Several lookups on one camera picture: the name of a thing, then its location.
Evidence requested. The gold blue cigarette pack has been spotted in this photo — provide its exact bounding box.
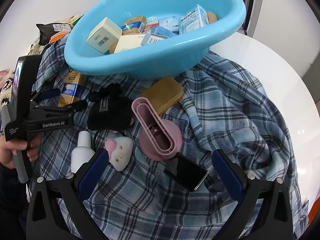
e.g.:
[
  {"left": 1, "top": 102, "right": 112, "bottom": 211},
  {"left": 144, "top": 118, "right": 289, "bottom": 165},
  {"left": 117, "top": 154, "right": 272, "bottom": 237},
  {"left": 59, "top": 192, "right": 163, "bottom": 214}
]
[{"left": 58, "top": 70, "right": 87, "bottom": 107}]

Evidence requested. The pink plastic holder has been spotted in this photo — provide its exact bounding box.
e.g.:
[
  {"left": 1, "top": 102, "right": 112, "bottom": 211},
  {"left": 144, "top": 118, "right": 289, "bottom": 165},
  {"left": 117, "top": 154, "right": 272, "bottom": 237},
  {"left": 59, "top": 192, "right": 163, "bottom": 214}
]
[{"left": 131, "top": 97, "right": 182, "bottom": 161}]

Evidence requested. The person's left hand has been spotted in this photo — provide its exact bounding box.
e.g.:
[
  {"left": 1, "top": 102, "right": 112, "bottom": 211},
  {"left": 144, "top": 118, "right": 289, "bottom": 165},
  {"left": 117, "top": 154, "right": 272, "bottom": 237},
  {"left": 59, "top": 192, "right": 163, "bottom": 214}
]
[{"left": 0, "top": 134, "right": 42, "bottom": 169}]

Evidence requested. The black white fuzzy garment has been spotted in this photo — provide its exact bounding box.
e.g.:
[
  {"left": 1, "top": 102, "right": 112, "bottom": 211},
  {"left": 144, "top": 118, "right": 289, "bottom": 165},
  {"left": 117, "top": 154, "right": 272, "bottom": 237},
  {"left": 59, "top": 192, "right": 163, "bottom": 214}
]
[{"left": 1, "top": 69, "right": 15, "bottom": 109}]

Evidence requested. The white small lotion bottle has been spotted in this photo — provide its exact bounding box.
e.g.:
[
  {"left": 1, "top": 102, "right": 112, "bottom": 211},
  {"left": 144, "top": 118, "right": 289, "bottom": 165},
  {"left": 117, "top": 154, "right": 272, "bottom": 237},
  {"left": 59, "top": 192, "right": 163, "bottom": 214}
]
[{"left": 71, "top": 131, "right": 95, "bottom": 173}]

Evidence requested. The orange tissue pack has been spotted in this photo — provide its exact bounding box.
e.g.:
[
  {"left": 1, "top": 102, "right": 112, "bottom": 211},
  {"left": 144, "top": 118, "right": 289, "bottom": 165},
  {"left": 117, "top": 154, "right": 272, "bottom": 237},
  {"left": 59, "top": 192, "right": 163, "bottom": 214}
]
[{"left": 49, "top": 30, "right": 71, "bottom": 43}]

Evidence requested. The black plastic package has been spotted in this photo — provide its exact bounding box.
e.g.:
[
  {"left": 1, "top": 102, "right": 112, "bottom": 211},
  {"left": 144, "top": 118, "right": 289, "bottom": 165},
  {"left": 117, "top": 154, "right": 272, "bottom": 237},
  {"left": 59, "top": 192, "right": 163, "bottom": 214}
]
[{"left": 36, "top": 23, "right": 71, "bottom": 46}]

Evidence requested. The black scrunchie pouch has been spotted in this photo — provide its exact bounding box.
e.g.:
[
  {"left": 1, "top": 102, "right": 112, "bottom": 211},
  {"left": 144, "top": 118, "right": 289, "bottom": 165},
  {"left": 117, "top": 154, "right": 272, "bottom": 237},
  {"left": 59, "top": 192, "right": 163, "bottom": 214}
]
[{"left": 87, "top": 83, "right": 133, "bottom": 132}]

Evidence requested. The small black box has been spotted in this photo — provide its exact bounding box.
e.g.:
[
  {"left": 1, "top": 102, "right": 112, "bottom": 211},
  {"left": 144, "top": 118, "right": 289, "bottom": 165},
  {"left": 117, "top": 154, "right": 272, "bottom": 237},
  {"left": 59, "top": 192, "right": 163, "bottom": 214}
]
[{"left": 164, "top": 152, "right": 209, "bottom": 191}]

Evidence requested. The cream barcode box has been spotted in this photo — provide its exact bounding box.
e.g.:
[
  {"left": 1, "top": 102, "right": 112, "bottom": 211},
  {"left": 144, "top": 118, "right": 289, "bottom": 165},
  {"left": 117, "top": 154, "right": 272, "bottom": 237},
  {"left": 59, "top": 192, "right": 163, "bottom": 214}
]
[{"left": 86, "top": 17, "right": 122, "bottom": 54}]

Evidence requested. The white flat box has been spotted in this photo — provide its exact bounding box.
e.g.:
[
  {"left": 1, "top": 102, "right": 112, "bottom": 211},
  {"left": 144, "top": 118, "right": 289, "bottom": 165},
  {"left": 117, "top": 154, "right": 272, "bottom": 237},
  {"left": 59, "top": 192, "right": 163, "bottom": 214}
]
[{"left": 114, "top": 34, "right": 145, "bottom": 53}]

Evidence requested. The gold blue small box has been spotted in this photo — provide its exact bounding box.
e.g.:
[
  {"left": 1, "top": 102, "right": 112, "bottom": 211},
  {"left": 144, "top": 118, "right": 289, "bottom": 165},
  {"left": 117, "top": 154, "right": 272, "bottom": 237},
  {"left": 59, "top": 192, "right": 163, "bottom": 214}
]
[{"left": 121, "top": 15, "right": 146, "bottom": 35}]

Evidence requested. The blue plaid flannel shirt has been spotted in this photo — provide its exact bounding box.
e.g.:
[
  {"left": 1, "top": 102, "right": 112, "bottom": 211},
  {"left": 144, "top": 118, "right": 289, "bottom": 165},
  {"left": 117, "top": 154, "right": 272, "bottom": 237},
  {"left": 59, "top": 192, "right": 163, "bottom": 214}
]
[{"left": 26, "top": 33, "right": 309, "bottom": 240}]

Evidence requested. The amber translucent soap box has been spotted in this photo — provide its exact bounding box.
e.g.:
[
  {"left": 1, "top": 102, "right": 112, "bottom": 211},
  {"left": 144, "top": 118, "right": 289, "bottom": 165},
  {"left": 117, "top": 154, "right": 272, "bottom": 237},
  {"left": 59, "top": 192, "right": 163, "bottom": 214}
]
[{"left": 140, "top": 77, "right": 184, "bottom": 115}]

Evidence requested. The pale blue barcode box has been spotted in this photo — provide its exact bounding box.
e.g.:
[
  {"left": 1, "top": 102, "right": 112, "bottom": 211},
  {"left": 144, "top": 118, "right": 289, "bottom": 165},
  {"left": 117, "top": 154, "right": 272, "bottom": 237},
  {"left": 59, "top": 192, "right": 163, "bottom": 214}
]
[{"left": 141, "top": 25, "right": 176, "bottom": 46}]

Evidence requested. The light blue plastic basin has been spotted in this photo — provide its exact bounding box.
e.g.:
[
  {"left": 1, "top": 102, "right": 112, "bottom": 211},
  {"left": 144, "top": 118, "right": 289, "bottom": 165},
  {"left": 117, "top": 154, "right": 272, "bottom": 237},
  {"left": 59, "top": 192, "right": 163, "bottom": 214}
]
[{"left": 65, "top": 0, "right": 246, "bottom": 80}]

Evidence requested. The blue Maison box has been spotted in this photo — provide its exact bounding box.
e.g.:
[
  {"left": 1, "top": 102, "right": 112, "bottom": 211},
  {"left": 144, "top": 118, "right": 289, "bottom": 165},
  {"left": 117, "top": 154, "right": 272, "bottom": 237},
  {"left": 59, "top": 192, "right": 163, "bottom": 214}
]
[{"left": 178, "top": 4, "right": 209, "bottom": 34}]

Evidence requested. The white pink bunny hair tie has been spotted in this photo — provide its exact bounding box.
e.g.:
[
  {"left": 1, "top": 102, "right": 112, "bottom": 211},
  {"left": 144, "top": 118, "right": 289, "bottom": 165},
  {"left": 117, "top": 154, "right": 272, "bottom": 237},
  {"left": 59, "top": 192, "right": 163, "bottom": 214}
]
[{"left": 104, "top": 135, "right": 135, "bottom": 172}]

